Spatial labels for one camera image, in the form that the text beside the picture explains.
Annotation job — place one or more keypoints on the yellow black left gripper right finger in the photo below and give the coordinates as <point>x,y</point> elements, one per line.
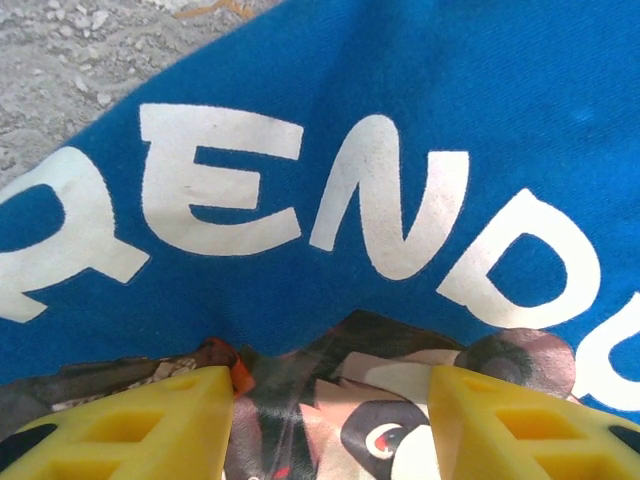
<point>460,435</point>

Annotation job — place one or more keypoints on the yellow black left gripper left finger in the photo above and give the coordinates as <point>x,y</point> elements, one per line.
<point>200,425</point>

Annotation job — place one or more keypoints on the blue printed t-shirt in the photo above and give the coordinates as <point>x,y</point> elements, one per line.
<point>400,75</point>

